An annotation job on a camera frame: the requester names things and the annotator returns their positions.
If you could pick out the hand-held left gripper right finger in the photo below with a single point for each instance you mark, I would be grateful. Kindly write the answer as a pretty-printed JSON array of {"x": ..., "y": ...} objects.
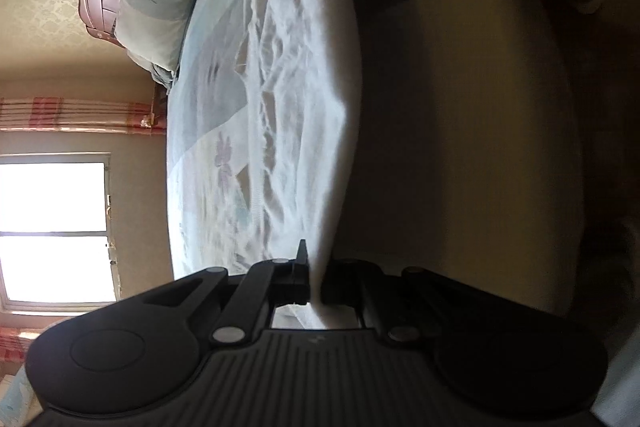
[{"x": 340, "y": 287}]

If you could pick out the grey crumpled cloth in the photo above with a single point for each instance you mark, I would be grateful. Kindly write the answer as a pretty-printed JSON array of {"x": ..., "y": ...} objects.
[{"x": 164, "y": 77}]

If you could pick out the bright window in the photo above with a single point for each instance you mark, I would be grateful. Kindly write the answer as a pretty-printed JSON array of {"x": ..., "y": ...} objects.
[{"x": 50, "y": 232}]

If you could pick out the pink striped curtain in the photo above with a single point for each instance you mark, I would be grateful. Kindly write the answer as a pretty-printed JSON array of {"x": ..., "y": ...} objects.
[
  {"x": 20, "y": 344},
  {"x": 75, "y": 114}
]

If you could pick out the white sweatshirt with bear print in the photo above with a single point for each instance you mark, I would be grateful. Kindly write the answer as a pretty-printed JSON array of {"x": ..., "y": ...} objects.
[{"x": 310, "y": 107}]

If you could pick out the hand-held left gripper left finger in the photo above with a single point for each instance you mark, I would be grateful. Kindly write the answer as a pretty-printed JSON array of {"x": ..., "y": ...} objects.
[{"x": 295, "y": 287}]

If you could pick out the pastel patchwork bed sheet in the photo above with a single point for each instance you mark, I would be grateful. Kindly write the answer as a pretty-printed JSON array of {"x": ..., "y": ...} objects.
[{"x": 200, "y": 107}]

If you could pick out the wooden nightstand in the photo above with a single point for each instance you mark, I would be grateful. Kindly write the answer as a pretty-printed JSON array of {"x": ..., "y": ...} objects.
[{"x": 159, "y": 107}]

